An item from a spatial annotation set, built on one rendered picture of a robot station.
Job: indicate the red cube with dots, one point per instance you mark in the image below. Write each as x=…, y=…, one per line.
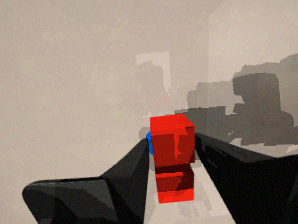
x=172, y=140
x=175, y=183

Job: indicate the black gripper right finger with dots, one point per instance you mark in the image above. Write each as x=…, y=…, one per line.
x=256, y=188

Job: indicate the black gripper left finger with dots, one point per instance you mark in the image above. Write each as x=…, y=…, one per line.
x=118, y=195

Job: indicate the blue cube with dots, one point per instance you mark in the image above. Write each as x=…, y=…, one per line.
x=148, y=136

